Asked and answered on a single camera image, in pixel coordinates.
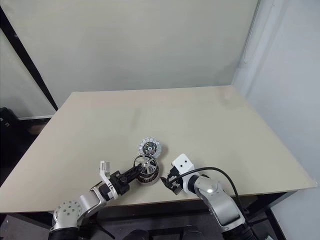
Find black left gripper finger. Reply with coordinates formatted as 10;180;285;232
120;164;141;180
124;172;140;187

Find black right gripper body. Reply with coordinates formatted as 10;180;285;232
166;165;185;196

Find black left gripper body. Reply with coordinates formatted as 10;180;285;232
108;170;131;197

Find silver metal fan wheel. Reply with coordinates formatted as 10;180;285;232
133;154;158;175

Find dark rounded shape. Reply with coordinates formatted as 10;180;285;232
125;229;151;240

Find white skirting strip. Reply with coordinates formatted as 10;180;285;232
18;114;54;121

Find black bag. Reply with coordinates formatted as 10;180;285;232
0;107;20;142

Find black diagonal beam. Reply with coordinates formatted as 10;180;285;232
0;4;59;112

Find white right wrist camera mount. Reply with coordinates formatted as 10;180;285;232
171;153;196;194

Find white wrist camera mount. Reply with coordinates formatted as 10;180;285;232
99;159;119;201
171;153;196;194

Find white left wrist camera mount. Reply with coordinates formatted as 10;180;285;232
99;159;119;201

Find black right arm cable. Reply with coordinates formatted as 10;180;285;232
178;166;251;226

